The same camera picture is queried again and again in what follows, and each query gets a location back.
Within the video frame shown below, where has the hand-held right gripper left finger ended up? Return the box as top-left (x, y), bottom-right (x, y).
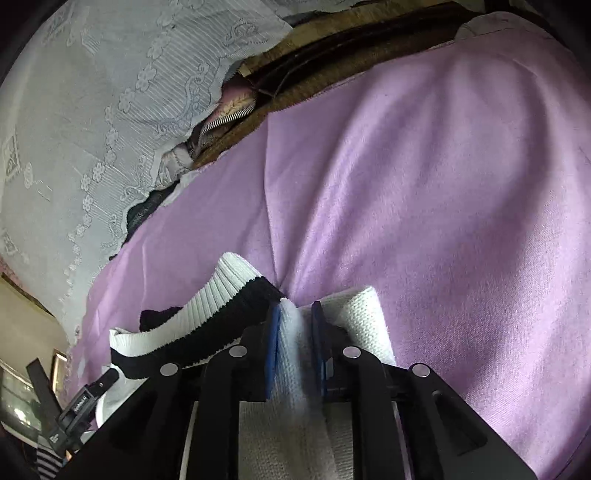
top-left (60, 300), bottom-right (283, 480)

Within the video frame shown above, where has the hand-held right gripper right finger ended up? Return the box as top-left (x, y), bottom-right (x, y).
top-left (310, 301), bottom-right (539, 480)

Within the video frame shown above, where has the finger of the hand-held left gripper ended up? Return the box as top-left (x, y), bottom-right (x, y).
top-left (26, 359), bottom-right (63, 423)
top-left (55, 368), bottom-right (120, 455)

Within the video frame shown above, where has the white sock with black stripes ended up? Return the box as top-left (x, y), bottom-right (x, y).
top-left (109, 251), bottom-right (398, 480)

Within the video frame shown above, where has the person's left forearm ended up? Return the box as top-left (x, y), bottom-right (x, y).
top-left (33, 440), bottom-right (69, 480)

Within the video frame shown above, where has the purple fleece blanket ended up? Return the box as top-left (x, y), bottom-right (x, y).
top-left (67, 11), bottom-right (591, 480)

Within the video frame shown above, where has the pink pillow with zip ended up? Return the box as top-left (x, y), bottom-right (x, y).
top-left (157, 83), bottom-right (262, 171)

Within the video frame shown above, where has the white lace cloth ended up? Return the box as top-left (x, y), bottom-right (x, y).
top-left (0, 0), bottom-right (296, 344)

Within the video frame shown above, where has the white crumpled cloth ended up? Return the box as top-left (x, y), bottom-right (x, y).
top-left (455, 13), bottom-right (514, 41)

